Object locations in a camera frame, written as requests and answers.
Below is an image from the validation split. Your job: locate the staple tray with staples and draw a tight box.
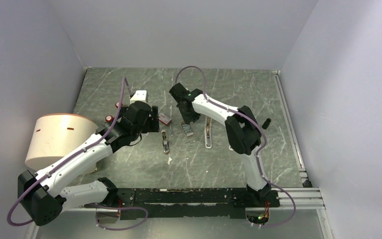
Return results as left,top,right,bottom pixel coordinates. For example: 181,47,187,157
181,122,194,137

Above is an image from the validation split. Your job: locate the red staple box sleeve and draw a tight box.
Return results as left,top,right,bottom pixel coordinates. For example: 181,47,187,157
159,113,172,126

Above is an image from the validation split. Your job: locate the long white stapler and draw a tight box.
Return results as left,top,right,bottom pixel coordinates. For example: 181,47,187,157
205,116,212,149

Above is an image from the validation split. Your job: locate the small beige stapler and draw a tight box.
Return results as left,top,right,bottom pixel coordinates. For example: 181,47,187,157
161,130,170,154

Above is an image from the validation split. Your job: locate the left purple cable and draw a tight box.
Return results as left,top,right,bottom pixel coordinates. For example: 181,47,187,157
6,77,149,231

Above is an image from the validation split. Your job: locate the red stamp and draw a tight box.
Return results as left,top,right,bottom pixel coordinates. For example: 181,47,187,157
105,115,114,122
115,102,123,109

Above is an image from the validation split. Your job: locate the red stamp near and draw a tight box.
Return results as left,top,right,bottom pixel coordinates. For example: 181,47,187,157
105,115,114,122

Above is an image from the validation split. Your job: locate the red stamp far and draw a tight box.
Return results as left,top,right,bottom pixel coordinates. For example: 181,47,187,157
115,102,123,109

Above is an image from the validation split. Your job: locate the aluminium frame rail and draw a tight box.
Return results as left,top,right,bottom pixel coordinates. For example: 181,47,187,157
34,187,325,212

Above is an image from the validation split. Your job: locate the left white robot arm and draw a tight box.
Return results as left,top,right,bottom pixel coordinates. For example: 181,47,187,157
16,101,160,226

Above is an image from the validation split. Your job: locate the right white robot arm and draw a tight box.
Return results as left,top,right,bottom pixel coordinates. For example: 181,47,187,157
169,83,271,206

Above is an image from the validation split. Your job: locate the small black cylinder object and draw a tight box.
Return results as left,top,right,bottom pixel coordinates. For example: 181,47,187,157
262,118,272,129

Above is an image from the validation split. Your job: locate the white cylindrical container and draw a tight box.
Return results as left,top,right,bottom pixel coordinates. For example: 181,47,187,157
25,114,97,171

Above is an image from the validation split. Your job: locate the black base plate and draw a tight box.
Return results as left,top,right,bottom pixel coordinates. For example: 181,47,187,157
101,188,281,220

